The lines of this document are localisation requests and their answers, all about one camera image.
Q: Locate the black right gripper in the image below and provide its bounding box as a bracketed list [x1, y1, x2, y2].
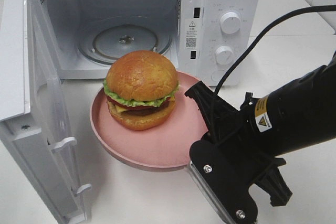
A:
[184, 81, 292, 207]

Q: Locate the round door release button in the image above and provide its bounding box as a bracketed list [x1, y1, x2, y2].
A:
[211, 70, 226, 83]

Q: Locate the pink round plate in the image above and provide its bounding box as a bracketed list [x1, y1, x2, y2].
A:
[90, 72, 208, 170]

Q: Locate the burger with lettuce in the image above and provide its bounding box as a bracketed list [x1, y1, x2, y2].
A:
[103, 50, 179, 131]

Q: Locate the white microwave door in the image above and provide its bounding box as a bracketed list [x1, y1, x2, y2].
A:
[1, 0, 91, 223]

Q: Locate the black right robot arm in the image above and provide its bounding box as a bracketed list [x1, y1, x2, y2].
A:
[186, 60, 335, 186]

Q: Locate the white lower timer knob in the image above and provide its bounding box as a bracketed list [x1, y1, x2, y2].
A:
[215, 46, 234, 65]

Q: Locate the white upper microwave knob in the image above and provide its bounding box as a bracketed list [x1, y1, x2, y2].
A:
[219, 12, 241, 34]

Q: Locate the white microwave oven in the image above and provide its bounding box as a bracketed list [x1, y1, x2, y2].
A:
[43, 0, 258, 86]

